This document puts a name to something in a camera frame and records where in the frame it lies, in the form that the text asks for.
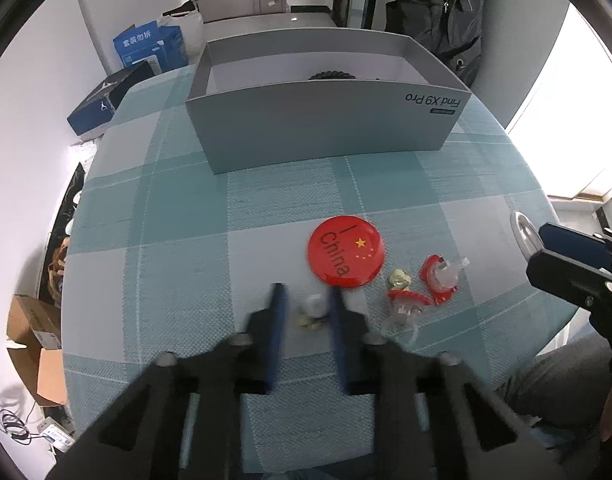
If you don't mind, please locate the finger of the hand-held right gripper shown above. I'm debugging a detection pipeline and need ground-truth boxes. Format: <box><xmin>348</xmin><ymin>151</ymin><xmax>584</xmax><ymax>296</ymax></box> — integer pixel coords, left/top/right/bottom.
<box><xmin>538</xmin><ymin>222</ymin><xmax>612</xmax><ymax>262</ymax></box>
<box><xmin>526</xmin><ymin>249</ymin><xmax>612</xmax><ymax>312</ymax></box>

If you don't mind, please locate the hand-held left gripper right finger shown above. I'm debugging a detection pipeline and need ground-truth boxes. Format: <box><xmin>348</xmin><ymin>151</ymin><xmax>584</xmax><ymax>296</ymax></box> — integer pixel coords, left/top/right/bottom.
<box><xmin>326</xmin><ymin>287</ymin><xmax>569</xmax><ymax>480</ymax></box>

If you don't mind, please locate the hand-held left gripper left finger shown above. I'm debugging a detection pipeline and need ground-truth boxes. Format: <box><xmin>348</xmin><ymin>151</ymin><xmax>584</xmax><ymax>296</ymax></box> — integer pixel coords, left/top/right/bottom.
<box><xmin>46</xmin><ymin>282</ymin><xmax>291</xmax><ymax>480</ymax></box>

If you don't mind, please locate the small white cartoon charm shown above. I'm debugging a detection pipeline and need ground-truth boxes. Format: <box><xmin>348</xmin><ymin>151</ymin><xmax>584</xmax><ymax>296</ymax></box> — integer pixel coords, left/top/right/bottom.
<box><xmin>298</xmin><ymin>294</ymin><xmax>331</xmax><ymax>332</ymax></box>

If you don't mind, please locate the red clear plastic filter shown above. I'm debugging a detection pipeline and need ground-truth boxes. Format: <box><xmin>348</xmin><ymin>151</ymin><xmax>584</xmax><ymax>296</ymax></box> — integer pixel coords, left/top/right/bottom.
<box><xmin>418</xmin><ymin>254</ymin><xmax>471</xmax><ymax>306</ymax></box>
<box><xmin>381</xmin><ymin>269</ymin><xmax>435</xmax><ymax>346</ymax></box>

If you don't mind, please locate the round red pin badge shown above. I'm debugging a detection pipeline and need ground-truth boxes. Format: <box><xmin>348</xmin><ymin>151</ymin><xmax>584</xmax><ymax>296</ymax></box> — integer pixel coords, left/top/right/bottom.
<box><xmin>306</xmin><ymin>214</ymin><xmax>387</xmax><ymax>289</ymax></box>

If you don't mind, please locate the grey cardboard box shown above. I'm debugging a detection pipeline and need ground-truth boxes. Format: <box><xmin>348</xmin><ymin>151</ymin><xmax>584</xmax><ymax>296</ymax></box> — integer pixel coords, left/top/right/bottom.
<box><xmin>185</xmin><ymin>27</ymin><xmax>474</xmax><ymax>176</ymax></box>

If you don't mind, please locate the person's grey trouser leg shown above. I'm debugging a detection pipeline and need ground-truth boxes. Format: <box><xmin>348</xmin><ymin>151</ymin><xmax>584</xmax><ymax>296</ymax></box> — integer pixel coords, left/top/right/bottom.
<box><xmin>500</xmin><ymin>332</ymin><xmax>612</xmax><ymax>431</ymax></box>

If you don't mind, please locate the teal checkered tablecloth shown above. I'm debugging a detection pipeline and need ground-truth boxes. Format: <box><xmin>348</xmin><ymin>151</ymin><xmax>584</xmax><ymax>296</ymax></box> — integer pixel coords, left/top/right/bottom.
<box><xmin>61</xmin><ymin>57</ymin><xmax>581</xmax><ymax>480</ymax></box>

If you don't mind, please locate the brown woven basket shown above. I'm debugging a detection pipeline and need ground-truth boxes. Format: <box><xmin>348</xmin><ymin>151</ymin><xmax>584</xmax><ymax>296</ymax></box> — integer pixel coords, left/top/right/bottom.
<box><xmin>46</xmin><ymin>239</ymin><xmax>71</xmax><ymax>311</ymax></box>

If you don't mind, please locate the brown cardboard box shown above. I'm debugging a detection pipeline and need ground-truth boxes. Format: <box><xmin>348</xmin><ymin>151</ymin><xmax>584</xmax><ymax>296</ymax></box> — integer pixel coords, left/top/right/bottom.
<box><xmin>6</xmin><ymin>294</ymin><xmax>63</xmax><ymax>352</ymax></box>
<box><xmin>33</xmin><ymin>347</ymin><xmax>69</xmax><ymax>407</ymax></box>

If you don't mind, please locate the black hanging jacket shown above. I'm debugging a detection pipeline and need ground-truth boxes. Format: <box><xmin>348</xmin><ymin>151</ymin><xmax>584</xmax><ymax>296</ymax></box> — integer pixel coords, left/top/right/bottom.
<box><xmin>384</xmin><ymin>0</ymin><xmax>489</xmax><ymax>86</ymax></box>

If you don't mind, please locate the white power strip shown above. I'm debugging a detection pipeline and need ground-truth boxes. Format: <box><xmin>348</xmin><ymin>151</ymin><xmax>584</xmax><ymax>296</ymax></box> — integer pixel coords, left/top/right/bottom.
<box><xmin>38</xmin><ymin>422</ymin><xmax>77</xmax><ymax>455</ymax></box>

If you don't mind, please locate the dark blue shoe box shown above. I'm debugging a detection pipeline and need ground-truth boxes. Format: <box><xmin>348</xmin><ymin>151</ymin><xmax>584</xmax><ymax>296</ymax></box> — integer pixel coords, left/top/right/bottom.
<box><xmin>67</xmin><ymin>59</ymin><xmax>157</xmax><ymax>137</ymax></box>

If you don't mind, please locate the white plastic bag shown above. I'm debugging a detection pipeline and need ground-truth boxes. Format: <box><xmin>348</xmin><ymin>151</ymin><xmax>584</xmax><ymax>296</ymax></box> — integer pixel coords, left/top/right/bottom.
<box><xmin>158</xmin><ymin>10</ymin><xmax>205</xmax><ymax>66</ymax></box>

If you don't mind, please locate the blue carton box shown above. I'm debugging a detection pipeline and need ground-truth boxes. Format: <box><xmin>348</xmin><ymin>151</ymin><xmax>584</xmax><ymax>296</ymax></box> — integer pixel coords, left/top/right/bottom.
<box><xmin>112</xmin><ymin>22</ymin><xmax>190</xmax><ymax>70</ymax></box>

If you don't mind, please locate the small black item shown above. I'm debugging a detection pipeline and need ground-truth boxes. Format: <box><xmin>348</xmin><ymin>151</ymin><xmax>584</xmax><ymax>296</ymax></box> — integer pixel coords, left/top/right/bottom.
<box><xmin>162</xmin><ymin>0</ymin><xmax>201</xmax><ymax>18</ymax></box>

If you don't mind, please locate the black cable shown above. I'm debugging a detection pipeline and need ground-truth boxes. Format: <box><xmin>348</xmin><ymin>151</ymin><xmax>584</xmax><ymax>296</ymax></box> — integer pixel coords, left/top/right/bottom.
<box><xmin>0</xmin><ymin>407</ymin><xmax>37</xmax><ymax>445</ymax></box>

